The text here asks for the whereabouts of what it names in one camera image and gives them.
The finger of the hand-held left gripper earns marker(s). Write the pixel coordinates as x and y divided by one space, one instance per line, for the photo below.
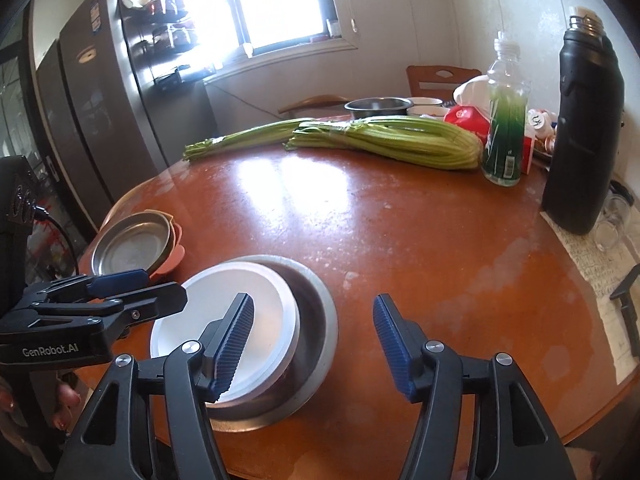
155 302
120 280

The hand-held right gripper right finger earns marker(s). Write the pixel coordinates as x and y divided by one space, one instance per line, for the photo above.
395 350

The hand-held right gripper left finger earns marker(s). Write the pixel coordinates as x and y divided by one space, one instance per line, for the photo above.
232 345

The small steel dish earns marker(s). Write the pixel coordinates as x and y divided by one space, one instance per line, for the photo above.
130 245

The small red paper bowl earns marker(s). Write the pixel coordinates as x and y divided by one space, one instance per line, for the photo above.
220 300

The pink plastic plate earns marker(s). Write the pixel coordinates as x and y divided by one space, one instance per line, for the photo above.
172 257

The yellow shell-shaped plate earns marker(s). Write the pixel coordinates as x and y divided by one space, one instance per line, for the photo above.
174 232

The large steel bowl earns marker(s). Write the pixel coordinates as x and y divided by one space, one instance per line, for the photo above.
320 320

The person's left hand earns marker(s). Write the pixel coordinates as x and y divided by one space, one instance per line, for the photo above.
67 397

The dark steel refrigerator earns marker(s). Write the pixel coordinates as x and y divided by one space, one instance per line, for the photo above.
100 110

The thin celery bunch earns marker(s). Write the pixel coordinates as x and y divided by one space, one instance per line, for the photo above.
240 140

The thick celery bunch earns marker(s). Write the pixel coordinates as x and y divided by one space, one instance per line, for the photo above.
400 140

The handwritten paper sheet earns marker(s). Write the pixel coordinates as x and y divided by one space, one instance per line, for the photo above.
600 270

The green plastic bottle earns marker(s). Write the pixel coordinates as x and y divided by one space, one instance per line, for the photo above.
505 145

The white ceramic bowl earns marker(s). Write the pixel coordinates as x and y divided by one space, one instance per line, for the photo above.
427 110

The red plastic bag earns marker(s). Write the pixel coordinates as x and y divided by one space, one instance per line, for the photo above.
465 117

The steel pot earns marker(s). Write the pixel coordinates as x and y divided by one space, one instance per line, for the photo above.
375 107

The clear glass cup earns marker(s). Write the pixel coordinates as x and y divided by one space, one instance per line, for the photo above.
610 232

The black storage rack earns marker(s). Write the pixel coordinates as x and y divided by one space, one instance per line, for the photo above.
170 30

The wooden chair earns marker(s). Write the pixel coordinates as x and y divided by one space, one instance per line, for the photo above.
315 102
425 77

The white-capped medicine bottle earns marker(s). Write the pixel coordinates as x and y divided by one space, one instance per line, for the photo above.
537 120

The black thermos flask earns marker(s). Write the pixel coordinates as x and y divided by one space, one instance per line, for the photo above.
580 135

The window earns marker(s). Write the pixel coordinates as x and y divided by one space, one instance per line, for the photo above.
280 0

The black plastic frame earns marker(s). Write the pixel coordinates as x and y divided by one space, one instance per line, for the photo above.
630 305

